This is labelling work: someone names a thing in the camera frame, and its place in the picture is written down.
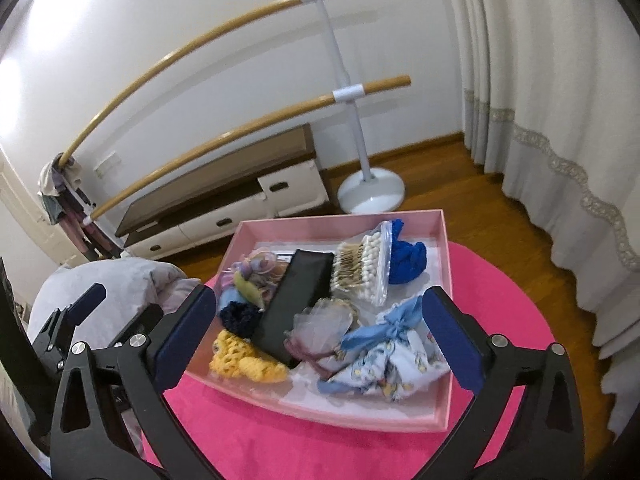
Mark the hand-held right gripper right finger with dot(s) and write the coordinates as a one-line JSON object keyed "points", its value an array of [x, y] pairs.
{"points": [[450, 340]]}

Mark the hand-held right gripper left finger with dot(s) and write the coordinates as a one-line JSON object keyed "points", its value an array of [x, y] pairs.
{"points": [[185, 340]]}

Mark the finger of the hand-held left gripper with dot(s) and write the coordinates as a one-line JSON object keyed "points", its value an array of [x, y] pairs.
{"points": [[90, 302], [145, 317]]}

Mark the printed pouch with blue ribbon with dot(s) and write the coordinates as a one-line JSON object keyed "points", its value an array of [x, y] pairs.
{"points": [[390, 367]]}

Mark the pink cardboard box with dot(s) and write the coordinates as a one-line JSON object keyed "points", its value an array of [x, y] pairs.
{"points": [[350, 416]]}

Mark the grey cushion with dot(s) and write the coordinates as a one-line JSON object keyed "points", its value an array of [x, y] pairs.
{"points": [[125, 280]]}

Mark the navy scrunchie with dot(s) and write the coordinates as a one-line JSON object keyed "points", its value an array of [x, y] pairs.
{"points": [[237, 316]]}

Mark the yellow crochet piece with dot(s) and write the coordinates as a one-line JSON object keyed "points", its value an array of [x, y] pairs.
{"points": [[240, 360]]}

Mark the royal blue cloth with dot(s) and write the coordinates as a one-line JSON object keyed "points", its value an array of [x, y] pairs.
{"points": [[407, 260]]}

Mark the pastel organza scrunchie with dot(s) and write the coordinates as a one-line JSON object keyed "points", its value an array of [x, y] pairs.
{"points": [[260, 270]]}

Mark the bag of cotton swabs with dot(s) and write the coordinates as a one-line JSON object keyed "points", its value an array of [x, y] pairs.
{"points": [[370, 265]]}

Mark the hanging clothes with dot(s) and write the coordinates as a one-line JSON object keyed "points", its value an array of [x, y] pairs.
{"points": [[65, 195]]}

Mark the black pouch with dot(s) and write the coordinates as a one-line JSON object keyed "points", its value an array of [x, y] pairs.
{"points": [[295, 300]]}

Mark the beige tulle pouch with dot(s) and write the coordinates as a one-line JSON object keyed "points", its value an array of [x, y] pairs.
{"points": [[320, 322]]}

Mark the wooden ballet barre white stand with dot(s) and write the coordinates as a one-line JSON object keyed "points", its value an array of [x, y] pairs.
{"points": [[372, 195]]}

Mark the low cabinet with brown top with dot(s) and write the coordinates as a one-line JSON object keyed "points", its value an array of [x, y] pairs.
{"points": [[225, 170]]}

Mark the round pink mat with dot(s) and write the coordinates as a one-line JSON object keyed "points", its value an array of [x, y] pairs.
{"points": [[310, 452]]}

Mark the white curtain with lace trim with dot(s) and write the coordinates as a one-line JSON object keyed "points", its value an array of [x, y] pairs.
{"points": [[560, 110]]}

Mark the white wall socket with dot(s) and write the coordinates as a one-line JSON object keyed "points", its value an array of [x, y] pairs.
{"points": [[108, 166]]}

